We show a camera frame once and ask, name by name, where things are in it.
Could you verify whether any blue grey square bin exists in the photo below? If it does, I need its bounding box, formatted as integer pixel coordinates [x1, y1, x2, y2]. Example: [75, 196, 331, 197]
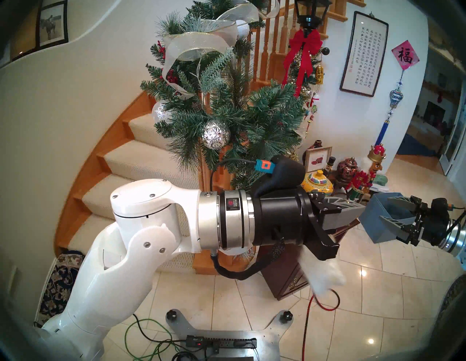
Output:
[359, 193, 416, 243]

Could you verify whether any sheer white ribbon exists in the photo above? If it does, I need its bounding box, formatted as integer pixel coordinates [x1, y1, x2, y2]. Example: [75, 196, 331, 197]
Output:
[160, 0, 281, 99]

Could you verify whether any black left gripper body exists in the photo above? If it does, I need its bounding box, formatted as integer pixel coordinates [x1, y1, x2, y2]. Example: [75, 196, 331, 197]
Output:
[250, 155, 341, 261]

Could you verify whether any framed calligraphy scroll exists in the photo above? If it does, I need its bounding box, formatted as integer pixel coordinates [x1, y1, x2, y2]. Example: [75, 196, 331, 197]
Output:
[340, 11, 389, 98]

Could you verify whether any white glitter star ornament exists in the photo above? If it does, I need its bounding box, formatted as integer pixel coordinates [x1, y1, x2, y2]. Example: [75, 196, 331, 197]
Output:
[298, 250, 347, 299]

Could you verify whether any blue tassel hanging charm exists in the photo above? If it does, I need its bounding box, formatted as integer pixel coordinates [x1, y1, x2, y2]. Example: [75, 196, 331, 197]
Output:
[374, 70, 404, 147]

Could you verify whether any dark wood cabinet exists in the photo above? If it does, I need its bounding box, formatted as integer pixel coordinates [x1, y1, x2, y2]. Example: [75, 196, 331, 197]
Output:
[260, 218, 359, 301]

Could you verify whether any small framed red picture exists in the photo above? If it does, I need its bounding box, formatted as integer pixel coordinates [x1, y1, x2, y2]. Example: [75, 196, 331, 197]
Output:
[304, 146, 332, 174]

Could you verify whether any black power strip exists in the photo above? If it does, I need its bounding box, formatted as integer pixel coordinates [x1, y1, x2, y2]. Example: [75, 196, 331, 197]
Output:
[186, 336, 257, 350]

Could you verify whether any yellow porcelain lidded jar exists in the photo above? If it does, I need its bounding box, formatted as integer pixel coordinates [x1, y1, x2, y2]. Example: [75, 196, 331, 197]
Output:
[301, 170, 333, 196]

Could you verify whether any black floor cable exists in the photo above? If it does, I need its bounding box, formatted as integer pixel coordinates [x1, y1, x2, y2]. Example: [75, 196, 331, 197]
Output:
[131, 314, 190, 350]

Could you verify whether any red white hanging ornament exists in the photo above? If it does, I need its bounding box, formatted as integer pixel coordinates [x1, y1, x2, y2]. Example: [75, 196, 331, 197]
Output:
[306, 93, 320, 135]

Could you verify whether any green pine garland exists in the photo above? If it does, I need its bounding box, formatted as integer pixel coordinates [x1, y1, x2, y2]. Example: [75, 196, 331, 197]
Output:
[140, 0, 310, 204]

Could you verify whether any framed horse picture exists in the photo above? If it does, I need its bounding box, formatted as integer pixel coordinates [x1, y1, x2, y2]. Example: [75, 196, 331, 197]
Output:
[36, 0, 69, 48]

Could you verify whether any black cable teal connector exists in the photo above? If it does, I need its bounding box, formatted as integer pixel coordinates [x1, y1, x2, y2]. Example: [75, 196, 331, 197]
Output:
[209, 158, 278, 191]

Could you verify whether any tall nutcracker soldier figure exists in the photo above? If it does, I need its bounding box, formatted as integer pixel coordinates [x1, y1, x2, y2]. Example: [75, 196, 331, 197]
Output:
[344, 144, 387, 204]

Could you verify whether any silver faceted ball ornament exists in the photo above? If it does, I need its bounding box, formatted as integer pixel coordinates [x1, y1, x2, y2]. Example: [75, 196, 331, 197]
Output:
[202, 120, 231, 150]

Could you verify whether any red diamond fu sign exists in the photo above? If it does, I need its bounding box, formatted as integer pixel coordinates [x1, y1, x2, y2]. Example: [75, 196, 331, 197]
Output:
[392, 40, 420, 70]

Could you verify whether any green cable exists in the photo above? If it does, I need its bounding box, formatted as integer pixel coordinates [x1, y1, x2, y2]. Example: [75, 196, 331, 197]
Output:
[125, 319, 182, 361]

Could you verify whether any dark slim vase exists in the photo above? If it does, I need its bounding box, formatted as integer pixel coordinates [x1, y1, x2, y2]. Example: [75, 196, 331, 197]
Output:
[302, 139, 324, 162]

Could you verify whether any carpeted wooden staircase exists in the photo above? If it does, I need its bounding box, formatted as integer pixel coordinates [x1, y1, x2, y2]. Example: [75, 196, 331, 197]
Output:
[55, 91, 255, 276]

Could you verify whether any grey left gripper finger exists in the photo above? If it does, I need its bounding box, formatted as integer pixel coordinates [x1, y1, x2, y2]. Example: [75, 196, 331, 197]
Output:
[320, 210, 365, 232]
[322, 197, 367, 213]

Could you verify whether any black lantern lamp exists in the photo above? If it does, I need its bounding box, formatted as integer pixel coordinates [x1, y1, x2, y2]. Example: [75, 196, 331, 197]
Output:
[294, 0, 332, 29]

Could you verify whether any red cable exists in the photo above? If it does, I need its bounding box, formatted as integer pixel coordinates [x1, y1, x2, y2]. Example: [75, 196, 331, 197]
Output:
[301, 287, 341, 361]

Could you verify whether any red velvet bow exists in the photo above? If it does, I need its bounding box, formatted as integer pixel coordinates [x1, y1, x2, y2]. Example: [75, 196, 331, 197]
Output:
[282, 29, 323, 97]

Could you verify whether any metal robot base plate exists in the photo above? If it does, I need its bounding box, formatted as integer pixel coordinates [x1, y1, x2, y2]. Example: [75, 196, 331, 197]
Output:
[166, 309, 293, 361]

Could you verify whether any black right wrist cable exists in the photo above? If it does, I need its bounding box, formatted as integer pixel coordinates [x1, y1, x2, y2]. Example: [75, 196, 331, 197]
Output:
[445, 206, 466, 239]

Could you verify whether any black left wrist loop cable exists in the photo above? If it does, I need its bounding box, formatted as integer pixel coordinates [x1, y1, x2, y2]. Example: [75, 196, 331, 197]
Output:
[210, 238, 285, 281]

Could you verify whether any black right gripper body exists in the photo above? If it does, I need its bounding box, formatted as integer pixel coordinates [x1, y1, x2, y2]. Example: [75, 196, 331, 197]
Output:
[396, 196, 453, 248]

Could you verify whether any clear frosted ball ornament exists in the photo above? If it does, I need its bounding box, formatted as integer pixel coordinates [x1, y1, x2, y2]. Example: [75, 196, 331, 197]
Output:
[152, 101, 173, 124]

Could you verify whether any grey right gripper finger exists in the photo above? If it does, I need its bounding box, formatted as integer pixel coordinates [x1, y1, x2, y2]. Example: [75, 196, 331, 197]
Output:
[379, 215, 414, 238]
[386, 196, 418, 213]

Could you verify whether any dark red cloisonne jar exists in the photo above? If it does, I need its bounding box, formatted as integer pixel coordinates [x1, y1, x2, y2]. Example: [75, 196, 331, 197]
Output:
[337, 157, 359, 179]

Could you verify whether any dark floral patterned rug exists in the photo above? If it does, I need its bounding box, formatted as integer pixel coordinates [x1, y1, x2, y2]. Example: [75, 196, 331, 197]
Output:
[36, 253, 86, 325]

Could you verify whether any green gold tinsel garland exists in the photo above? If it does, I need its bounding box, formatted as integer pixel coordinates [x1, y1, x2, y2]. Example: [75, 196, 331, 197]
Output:
[288, 47, 325, 110]

